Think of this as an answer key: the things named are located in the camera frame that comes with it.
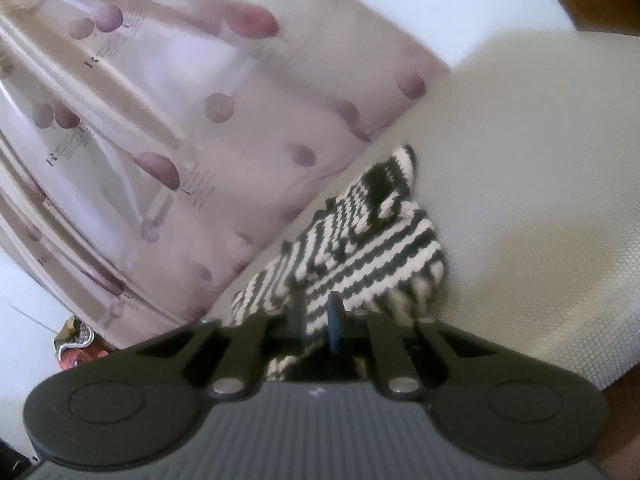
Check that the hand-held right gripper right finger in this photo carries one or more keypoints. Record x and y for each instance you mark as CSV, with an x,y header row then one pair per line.
x,y
336,327

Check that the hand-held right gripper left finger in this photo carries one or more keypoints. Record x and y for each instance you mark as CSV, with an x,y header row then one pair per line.
x,y
300,317

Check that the black and white striped sweater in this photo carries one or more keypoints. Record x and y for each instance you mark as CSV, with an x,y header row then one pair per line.
x,y
370,260

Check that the beige leaf print curtain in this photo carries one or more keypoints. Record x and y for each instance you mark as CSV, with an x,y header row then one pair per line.
x,y
175,135

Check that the colourful printed packet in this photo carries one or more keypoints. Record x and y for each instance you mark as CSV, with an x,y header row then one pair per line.
x,y
77,345

